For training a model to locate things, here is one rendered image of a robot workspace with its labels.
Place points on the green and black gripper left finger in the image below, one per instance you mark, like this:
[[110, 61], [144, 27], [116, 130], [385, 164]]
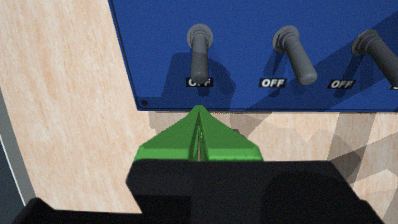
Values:
[[175, 142]]

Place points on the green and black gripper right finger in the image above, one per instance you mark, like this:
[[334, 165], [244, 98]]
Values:
[[221, 143]]

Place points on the blue switch panel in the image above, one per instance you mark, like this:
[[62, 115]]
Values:
[[256, 60]]

